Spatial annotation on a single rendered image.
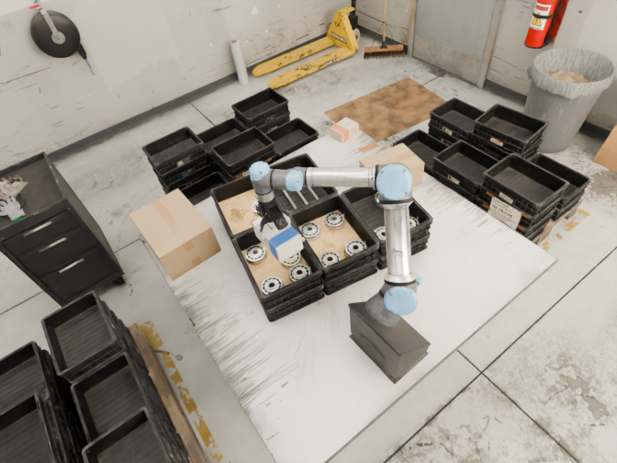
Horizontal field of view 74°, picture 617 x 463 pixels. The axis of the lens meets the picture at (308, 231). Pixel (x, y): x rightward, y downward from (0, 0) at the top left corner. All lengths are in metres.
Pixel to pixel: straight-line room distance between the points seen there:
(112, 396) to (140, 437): 0.37
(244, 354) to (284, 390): 0.25
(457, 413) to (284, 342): 1.12
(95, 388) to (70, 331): 0.36
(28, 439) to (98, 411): 0.30
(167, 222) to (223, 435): 1.23
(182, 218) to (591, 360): 2.45
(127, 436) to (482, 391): 1.86
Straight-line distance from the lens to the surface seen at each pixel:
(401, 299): 1.48
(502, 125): 3.44
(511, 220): 2.89
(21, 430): 2.53
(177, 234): 2.18
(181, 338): 2.92
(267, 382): 1.86
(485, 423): 2.59
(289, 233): 1.69
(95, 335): 2.56
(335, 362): 1.86
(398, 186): 1.39
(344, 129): 2.82
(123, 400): 2.44
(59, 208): 2.78
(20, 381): 2.82
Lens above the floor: 2.41
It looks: 49 degrees down
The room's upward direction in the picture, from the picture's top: 9 degrees counter-clockwise
